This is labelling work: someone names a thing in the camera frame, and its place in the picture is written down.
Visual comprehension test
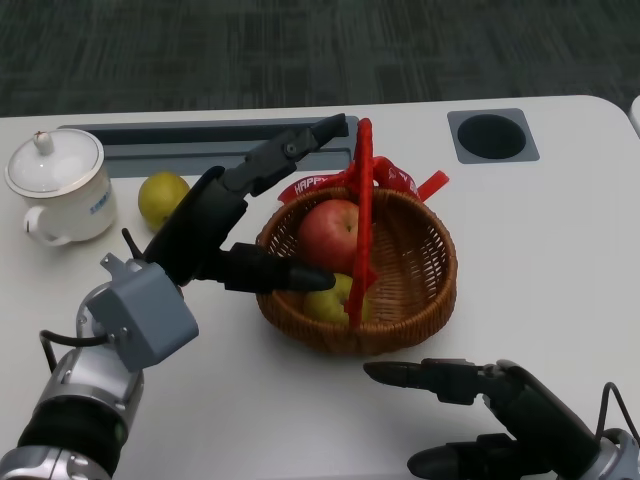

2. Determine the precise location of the green pear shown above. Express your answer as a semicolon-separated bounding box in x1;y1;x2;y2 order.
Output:
303;272;374;325
138;172;191;232

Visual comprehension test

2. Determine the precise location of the grey table cup holder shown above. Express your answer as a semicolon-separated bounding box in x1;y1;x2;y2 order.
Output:
446;108;541;165

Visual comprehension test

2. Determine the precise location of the grey recessed table tray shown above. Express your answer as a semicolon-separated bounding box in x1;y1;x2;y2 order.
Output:
57;115;359;179

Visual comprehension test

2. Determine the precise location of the white ceramic mug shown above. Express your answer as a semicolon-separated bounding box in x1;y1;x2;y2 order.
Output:
22;149;117;247

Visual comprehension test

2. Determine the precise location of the white mug lid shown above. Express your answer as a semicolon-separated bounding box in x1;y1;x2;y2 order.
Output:
4;128;105;199

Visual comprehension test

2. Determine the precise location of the red printed ribbon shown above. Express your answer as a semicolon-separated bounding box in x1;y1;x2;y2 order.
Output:
277;156;450;204

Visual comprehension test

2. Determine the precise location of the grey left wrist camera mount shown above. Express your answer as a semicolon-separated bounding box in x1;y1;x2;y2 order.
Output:
82;253;200;372

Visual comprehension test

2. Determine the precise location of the wicker basket with red handle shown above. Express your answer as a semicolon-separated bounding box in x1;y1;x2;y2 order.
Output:
254;118;459;357

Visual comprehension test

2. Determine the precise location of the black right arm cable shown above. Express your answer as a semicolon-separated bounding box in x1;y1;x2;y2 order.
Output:
594;382;637;439

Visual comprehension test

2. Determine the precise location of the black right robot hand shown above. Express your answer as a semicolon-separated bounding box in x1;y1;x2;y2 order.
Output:
363;357;609;480

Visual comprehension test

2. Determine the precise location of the dark left arm cable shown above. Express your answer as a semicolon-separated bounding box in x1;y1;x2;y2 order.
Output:
39;329;109;374

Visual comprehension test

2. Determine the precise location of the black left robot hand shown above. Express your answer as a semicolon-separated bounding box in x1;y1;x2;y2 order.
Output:
142;112;350;295

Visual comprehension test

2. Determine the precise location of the red apple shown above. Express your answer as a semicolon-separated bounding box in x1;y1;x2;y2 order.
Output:
298;199;362;274

